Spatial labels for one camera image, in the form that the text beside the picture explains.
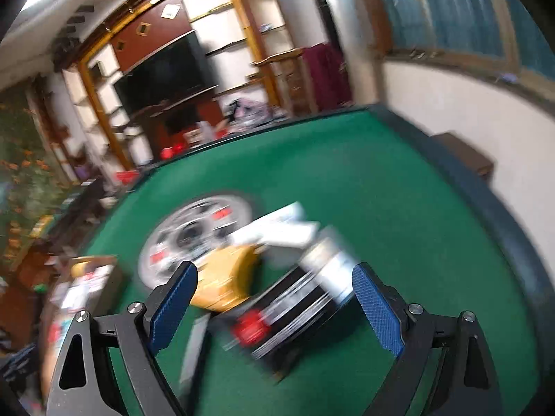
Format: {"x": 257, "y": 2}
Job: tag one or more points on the red plastic bag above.
{"x": 125, "y": 177}
{"x": 171, "y": 151}

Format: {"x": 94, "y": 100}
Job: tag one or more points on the floral cloth pile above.
{"x": 249, "y": 110}

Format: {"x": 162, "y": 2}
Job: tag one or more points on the cardboard box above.
{"x": 86, "y": 286}

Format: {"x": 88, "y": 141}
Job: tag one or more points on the wooden framed window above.
{"x": 446, "y": 8}

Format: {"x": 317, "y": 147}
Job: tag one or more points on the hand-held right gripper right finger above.
{"x": 377, "y": 307}

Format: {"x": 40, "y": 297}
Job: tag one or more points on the small white box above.
{"x": 282, "y": 236}

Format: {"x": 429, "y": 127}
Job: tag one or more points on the flat screen television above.
{"x": 164, "y": 73}

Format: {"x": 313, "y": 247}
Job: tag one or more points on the wall shelving unit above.
{"x": 203, "y": 8}

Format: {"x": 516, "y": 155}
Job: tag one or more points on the white standing air conditioner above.
{"x": 336, "y": 0}

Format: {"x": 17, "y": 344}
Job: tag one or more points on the dark wooden chair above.
{"x": 173, "y": 106}

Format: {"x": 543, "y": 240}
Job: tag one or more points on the round silver table panel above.
{"x": 190, "y": 229}

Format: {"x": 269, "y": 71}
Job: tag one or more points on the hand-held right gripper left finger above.
{"x": 171, "y": 307}

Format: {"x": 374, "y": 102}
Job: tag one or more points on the floral glass wall panel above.
{"x": 26, "y": 169}

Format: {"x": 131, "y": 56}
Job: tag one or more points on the brown wooden stool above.
{"x": 466, "y": 151}

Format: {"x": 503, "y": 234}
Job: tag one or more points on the gold snack packet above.
{"x": 225, "y": 281}

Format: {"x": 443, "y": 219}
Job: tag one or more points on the black snack packet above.
{"x": 295, "y": 307}

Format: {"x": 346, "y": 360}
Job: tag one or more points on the dark red garment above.
{"x": 325, "y": 78}

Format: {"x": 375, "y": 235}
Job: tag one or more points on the wooden chair carved back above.
{"x": 286, "y": 82}

